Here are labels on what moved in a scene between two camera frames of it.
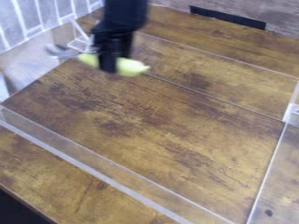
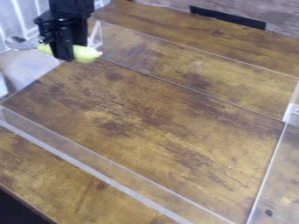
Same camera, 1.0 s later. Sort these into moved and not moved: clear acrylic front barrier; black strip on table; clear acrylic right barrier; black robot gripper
Moved: black robot gripper
Not moved: black strip on table; clear acrylic front barrier; clear acrylic right barrier
